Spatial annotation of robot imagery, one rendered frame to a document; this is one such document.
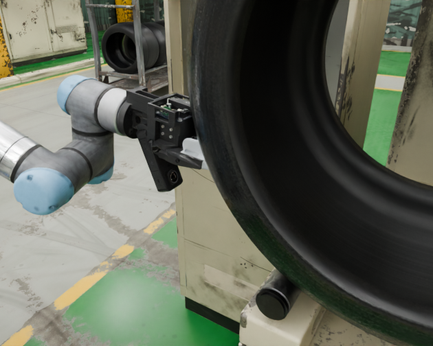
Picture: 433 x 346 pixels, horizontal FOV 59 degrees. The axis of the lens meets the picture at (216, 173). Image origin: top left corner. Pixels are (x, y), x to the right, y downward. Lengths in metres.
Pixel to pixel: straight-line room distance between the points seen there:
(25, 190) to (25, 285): 1.44
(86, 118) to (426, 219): 0.58
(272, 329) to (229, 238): 0.83
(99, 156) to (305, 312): 0.43
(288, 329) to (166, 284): 1.37
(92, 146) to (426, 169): 0.59
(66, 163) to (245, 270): 0.88
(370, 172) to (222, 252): 0.83
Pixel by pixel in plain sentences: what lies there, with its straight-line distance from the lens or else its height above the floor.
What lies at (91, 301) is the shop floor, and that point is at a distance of 1.87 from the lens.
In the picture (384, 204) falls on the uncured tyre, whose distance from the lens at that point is 0.69.
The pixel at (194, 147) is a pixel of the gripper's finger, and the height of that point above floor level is 1.05.
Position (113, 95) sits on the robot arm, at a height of 1.10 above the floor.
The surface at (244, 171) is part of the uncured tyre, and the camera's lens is 0.41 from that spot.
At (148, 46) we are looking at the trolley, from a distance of 4.19.
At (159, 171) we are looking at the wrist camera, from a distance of 0.64.
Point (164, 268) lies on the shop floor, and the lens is 1.97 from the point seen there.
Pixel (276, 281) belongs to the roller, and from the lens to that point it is 0.52.
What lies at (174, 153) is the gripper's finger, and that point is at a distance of 0.58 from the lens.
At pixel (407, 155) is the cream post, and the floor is 0.99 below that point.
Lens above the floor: 1.27
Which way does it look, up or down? 27 degrees down
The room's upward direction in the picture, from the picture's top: straight up
